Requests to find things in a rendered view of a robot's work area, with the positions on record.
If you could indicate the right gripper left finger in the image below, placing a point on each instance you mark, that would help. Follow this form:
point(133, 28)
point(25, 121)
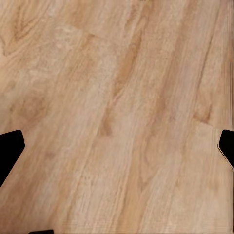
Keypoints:
point(11, 146)

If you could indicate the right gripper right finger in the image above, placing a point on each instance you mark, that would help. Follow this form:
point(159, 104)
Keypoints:
point(226, 144)

